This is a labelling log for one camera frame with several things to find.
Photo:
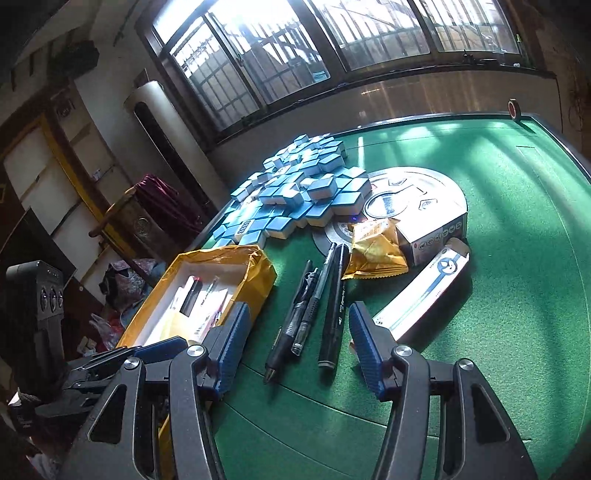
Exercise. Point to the patterned clothes pile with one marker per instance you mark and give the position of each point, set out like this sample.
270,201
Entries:
124,281

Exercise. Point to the black gel pen clear barrel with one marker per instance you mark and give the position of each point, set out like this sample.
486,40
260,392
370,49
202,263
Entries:
285,332

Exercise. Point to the gold snack packet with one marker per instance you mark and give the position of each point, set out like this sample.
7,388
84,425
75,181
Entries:
374,254

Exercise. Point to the pile of blue mahjong tiles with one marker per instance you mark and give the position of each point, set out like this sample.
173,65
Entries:
295,194

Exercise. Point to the black marker with red ends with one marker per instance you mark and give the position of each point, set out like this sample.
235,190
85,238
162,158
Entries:
190,295

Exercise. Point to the wooden door with white panels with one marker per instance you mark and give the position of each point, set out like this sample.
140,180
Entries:
37,161

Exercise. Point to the slim silver pen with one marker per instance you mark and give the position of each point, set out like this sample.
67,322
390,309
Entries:
211,286

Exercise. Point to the round metal table centre panel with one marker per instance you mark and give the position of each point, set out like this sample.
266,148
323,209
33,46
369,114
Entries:
415,184

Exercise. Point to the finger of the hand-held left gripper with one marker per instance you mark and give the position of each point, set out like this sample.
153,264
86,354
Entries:
157,345
87,385

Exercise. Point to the red black tape roll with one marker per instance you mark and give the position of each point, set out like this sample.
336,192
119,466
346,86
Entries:
514,110

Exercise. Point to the dark bag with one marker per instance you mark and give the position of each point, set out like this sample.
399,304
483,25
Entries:
78,57

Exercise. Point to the plastic bag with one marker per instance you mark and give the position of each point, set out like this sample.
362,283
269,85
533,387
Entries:
108,330

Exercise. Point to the barred window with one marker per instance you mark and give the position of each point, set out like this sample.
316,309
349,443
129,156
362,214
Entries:
277,46

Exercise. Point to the white standing air conditioner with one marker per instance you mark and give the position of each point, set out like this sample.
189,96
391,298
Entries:
161,138

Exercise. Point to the slim grey pen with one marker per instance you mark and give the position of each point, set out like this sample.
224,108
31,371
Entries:
316,295

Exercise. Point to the small white carton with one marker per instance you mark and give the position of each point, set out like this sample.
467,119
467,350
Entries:
429,244

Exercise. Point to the yellow taped cardboard box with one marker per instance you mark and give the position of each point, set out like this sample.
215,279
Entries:
249,277

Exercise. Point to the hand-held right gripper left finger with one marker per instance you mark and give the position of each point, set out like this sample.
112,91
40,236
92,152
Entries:
233,341

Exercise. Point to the wooden chair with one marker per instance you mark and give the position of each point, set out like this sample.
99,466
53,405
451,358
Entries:
138,226

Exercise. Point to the long black marker pen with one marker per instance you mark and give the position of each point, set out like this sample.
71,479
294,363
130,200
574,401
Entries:
334,314

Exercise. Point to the long white blue ointment box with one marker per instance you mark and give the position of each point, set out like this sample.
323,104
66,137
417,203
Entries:
415,300

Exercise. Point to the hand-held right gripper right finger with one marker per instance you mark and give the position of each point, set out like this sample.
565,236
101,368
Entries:
364,350

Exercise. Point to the maroon cloth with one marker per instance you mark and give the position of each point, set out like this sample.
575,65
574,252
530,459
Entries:
161,198

